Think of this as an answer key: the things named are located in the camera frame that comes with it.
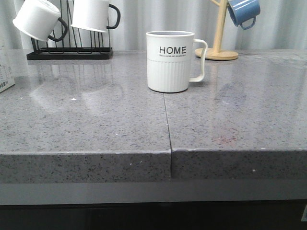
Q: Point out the white mug black handle right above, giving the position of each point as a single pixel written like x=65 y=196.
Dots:
x=92 y=15

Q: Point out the blue enamel mug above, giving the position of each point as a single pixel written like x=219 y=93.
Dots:
x=243 y=10

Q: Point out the black wire mug rack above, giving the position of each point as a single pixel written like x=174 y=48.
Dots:
x=77 y=44

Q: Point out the white mug black handle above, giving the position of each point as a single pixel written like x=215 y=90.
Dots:
x=38 y=18
x=92 y=15

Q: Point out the white HOME mug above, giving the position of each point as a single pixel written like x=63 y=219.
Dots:
x=169 y=55

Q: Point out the white mug black handle left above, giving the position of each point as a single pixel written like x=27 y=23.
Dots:
x=38 y=18

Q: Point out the Pascual whole milk carton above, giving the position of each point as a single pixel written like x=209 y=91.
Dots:
x=6 y=78

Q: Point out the wooden mug tree stand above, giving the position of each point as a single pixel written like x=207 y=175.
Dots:
x=216 y=53

